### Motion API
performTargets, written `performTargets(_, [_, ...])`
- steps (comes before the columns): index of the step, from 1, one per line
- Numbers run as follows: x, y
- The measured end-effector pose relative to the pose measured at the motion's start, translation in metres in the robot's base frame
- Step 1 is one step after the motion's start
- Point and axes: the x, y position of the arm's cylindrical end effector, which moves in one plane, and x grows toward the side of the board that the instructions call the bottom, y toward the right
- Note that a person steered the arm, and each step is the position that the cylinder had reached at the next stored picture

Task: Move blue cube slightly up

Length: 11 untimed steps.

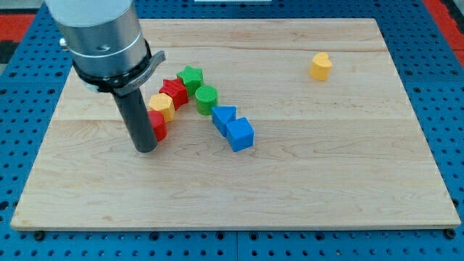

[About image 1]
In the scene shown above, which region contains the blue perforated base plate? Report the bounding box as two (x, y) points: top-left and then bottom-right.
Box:
(1, 1), (463, 260)

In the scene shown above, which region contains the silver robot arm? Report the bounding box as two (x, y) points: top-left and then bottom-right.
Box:
(45, 0), (165, 96)

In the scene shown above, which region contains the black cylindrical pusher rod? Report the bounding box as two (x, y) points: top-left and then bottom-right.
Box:
(112, 89), (157, 153)

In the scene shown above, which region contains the blue cube block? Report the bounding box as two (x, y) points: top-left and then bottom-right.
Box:
(225, 117), (254, 152)

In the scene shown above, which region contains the red star block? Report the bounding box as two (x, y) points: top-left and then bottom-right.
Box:
(159, 78), (189, 111)

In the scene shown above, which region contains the red round block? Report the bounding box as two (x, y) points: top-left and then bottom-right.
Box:
(148, 110), (167, 141)

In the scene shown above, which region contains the green cylinder block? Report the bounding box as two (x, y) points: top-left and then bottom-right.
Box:
(195, 86), (218, 115)

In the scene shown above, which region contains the yellow hexagon block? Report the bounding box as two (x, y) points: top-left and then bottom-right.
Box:
(149, 93), (175, 123)

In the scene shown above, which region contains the green star block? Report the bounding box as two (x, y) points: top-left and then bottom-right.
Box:
(176, 65), (204, 96)

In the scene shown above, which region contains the wooden board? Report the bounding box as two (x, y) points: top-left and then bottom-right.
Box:
(11, 18), (461, 231)

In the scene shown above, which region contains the yellow heart block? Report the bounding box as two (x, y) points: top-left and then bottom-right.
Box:
(309, 52), (333, 81)

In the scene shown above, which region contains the blue triangle block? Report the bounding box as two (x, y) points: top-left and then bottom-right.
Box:
(212, 106), (236, 137)

